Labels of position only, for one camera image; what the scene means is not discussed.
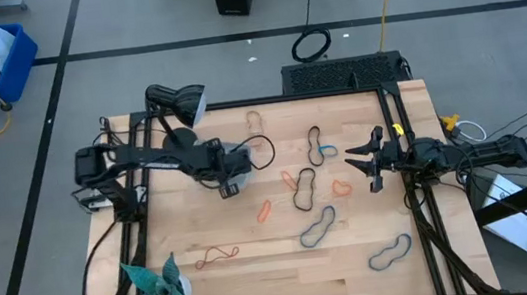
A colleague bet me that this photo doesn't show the black rubber band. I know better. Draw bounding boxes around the black rubber band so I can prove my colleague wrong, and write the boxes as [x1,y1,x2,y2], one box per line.
[288,165,322,214]
[304,124,326,169]

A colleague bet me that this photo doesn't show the black gooseneck desk lamp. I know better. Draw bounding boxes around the black gooseneck desk lamp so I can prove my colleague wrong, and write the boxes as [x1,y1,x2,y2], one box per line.
[142,77,215,155]

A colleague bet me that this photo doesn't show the thin red rubber band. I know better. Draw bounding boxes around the thin red rubber band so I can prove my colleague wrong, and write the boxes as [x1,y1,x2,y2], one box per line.
[191,242,243,272]

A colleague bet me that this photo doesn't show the small light blue rubber band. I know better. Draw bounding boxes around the small light blue rubber band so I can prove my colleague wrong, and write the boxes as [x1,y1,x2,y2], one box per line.
[317,143,339,159]

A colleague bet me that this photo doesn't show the yellow plug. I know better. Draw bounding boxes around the yellow plug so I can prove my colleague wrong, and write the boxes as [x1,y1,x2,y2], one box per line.
[439,112,463,135]

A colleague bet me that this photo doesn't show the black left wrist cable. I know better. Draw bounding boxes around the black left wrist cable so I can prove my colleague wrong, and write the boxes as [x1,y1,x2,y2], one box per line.
[234,132,279,174]

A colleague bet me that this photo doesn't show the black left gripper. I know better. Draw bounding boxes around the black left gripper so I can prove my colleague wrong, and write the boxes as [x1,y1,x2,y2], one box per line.
[189,133,256,204]

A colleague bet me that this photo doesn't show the orange rubber band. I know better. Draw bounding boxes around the orange rubber band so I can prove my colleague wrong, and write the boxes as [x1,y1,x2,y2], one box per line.
[279,168,299,192]
[254,198,274,224]
[330,177,354,198]

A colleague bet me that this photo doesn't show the black hanging cable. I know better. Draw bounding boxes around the black hanging cable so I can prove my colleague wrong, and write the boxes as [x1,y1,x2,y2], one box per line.
[284,0,335,66]

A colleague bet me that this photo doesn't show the white paper box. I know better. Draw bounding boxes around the white paper box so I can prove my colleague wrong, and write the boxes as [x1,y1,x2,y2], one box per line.
[477,170,527,259]

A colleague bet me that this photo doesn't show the white plastic bin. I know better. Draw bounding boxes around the white plastic bin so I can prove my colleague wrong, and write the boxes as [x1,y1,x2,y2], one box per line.
[191,133,257,198]

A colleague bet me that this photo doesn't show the black perforated computer case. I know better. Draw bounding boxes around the black perforated computer case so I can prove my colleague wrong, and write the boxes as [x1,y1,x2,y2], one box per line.
[279,48,413,99]

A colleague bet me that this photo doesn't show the white cable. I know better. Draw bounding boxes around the white cable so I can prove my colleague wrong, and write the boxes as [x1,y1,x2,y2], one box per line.
[456,117,488,146]

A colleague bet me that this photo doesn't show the black aluminium table frame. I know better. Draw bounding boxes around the black aluminium table frame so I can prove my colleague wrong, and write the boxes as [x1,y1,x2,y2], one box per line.
[58,69,502,295]

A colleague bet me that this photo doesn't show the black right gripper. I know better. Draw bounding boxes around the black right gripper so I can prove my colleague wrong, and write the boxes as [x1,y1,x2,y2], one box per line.
[341,123,410,197]

